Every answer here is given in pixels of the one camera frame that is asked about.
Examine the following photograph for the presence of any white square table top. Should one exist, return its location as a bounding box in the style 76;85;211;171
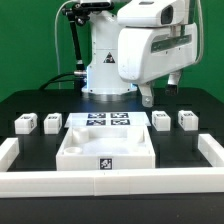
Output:
56;126;155;171

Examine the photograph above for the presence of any black cable bundle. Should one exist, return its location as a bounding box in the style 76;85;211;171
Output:
38;6;88;91

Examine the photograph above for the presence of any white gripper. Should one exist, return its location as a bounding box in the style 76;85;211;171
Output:
118;24;197;108

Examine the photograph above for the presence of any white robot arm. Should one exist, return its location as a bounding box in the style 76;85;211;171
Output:
60;0;204;107

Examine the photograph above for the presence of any grey cable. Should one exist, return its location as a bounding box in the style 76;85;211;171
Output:
54;0;81;90

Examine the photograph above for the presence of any white U-shaped fence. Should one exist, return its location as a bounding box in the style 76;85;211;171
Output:
0;138;224;198

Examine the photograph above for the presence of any white marker sheet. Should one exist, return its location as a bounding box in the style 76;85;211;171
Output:
65;112;151;128

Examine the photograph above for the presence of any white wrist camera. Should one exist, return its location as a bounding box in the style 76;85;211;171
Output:
117;0;186;28

